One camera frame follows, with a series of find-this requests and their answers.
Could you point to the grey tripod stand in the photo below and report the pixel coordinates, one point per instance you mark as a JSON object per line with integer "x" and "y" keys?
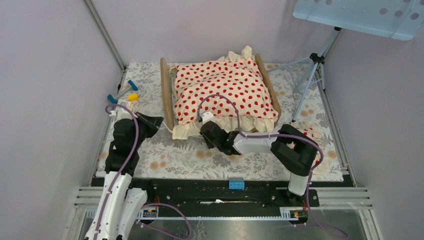
{"x": 314, "y": 73}

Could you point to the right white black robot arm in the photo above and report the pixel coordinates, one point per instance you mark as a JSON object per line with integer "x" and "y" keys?
{"x": 295, "y": 150}

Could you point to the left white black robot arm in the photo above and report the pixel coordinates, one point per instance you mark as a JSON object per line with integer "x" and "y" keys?
{"x": 120, "y": 203}

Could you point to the yellow toy block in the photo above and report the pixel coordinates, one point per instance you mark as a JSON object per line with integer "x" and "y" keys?
{"x": 133, "y": 97}

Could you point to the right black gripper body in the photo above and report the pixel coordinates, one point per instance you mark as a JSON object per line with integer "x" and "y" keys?
{"x": 211, "y": 144}

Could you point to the floral table mat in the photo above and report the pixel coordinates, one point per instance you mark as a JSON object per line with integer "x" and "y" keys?
{"x": 163, "y": 157}

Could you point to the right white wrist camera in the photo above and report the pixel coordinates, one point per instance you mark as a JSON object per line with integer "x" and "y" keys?
{"x": 207, "y": 116}

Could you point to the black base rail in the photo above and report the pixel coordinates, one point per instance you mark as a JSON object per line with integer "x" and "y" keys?
{"x": 214, "y": 199}

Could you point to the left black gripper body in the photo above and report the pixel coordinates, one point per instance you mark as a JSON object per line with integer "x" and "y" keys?
{"x": 146, "y": 129}

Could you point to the wooden pet bed frame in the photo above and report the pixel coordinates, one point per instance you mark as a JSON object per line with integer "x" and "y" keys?
{"x": 167, "y": 90}

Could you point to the light blue perforated tray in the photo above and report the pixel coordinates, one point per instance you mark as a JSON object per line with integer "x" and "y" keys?
{"x": 393, "y": 19}

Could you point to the large strawberry print cushion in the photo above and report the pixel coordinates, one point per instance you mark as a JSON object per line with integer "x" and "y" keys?
{"x": 231, "y": 87}

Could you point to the blue toy brick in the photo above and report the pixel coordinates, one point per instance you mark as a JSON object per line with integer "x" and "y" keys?
{"x": 236, "y": 183}

